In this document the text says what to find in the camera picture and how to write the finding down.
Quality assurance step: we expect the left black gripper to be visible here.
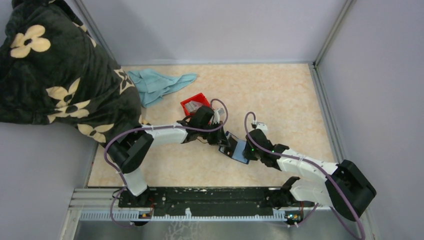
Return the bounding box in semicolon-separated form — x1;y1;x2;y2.
199;120;231;148

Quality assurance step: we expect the red plastic bin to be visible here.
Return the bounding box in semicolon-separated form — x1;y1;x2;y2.
180;93;211;116

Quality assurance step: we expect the navy leather card holder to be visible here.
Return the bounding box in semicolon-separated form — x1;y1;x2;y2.
218;131;250;165

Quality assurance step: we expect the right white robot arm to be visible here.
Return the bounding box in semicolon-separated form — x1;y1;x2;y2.
246;129;377;221

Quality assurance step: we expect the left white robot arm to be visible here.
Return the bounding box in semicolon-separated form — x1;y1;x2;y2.
104;106;230;207

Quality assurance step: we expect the cards stack in bin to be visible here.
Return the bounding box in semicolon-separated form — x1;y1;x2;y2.
184;101;203;115

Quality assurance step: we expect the light blue cloth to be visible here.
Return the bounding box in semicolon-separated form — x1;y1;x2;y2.
127;68;198;108

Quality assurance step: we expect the black floral fleece blanket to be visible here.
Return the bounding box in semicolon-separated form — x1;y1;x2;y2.
0;0;142;145

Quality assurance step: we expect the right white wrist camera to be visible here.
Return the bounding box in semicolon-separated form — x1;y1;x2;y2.
251;121;269;135

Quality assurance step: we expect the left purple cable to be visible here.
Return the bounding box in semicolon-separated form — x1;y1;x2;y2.
103;98;229;229

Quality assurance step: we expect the purple cable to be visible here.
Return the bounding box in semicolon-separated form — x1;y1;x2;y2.
244;111;367;240
103;98;229;229

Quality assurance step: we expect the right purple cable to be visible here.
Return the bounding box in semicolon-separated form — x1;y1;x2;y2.
244;111;367;240

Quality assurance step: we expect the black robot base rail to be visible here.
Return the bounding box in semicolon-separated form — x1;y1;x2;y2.
117;186;315;225

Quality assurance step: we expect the aluminium frame post right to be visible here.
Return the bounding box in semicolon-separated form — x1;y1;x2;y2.
313;0;357;69

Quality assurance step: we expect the aluminium frame post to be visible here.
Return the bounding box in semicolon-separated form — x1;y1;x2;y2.
73;0;119;64
313;0;357;69

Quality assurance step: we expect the aluminium frame post left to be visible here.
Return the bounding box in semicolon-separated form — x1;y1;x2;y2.
73;0;119;64

